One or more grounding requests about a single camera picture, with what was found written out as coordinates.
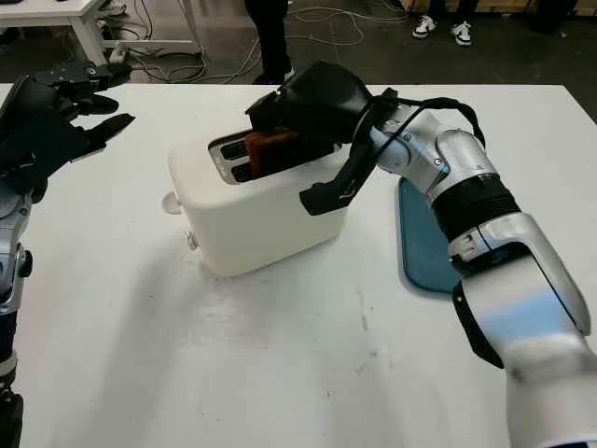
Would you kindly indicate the brown toast slice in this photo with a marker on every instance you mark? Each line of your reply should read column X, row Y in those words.
column 270, row 154

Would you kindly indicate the blue plastic tray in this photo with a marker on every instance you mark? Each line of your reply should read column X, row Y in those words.
column 420, row 242

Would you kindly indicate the person in black trousers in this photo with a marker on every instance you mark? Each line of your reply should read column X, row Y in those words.
column 273, row 37

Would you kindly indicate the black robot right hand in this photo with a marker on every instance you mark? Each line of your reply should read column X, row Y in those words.
column 326, row 102

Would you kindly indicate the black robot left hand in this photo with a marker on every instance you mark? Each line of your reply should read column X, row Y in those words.
column 23, row 98

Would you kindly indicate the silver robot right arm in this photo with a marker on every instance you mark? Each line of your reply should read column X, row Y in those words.
column 513, row 261

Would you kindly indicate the white power strip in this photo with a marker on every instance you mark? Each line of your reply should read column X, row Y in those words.
column 117, row 56

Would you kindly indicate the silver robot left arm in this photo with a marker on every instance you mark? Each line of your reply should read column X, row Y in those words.
column 9, row 280

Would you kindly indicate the white desk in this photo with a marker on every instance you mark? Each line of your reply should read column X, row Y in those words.
column 88, row 28

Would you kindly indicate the white two-slot toaster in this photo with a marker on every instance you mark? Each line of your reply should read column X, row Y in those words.
column 261, row 224

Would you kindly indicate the person in white sneakers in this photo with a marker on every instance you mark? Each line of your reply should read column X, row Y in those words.
column 422, row 25

